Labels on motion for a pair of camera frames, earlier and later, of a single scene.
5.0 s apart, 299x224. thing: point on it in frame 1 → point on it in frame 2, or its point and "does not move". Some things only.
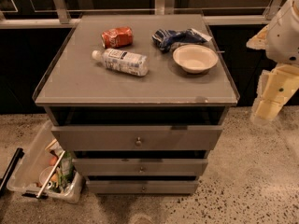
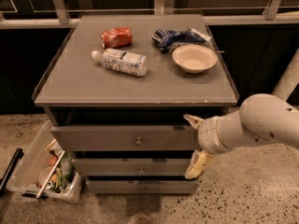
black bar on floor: (10, 170) does not move
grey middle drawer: (140, 166) does not move
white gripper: (284, 36) → (207, 136)
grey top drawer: (136, 138) does not move
